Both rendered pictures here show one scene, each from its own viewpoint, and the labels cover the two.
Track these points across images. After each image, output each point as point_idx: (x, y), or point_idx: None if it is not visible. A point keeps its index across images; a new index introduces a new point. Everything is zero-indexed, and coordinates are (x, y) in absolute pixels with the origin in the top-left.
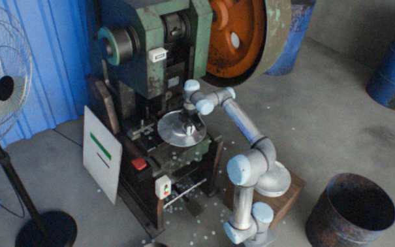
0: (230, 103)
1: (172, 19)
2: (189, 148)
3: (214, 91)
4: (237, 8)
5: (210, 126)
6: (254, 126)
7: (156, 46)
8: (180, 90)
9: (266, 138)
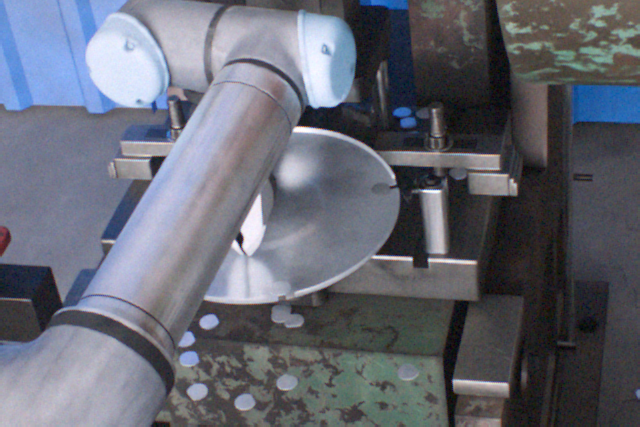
0: (217, 88)
1: None
2: (291, 343)
3: (231, 7)
4: None
5: (514, 317)
6: (157, 249)
7: None
8: (308, 7)
9: (98, 329)
